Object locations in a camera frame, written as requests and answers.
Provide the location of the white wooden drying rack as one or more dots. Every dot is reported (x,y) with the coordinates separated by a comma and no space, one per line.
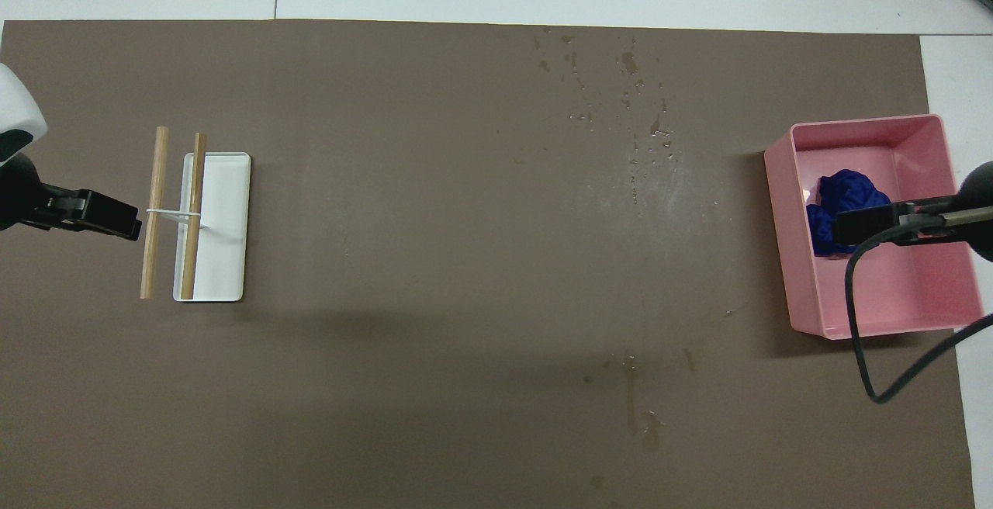
(225,245)

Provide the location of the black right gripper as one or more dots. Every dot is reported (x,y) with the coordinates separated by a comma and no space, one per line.
(923,214)

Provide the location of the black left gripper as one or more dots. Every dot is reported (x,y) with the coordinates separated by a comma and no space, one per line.
(58,205)

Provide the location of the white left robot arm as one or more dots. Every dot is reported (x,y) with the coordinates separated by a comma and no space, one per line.
(15,105)

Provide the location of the dark blue towel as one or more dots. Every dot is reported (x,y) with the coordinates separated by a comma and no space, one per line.
(849,195)

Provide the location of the pink plastic bin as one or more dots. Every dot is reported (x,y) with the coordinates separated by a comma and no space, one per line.
(923,292)

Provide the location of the brown table mat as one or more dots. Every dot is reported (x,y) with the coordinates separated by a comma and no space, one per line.
(434,261)

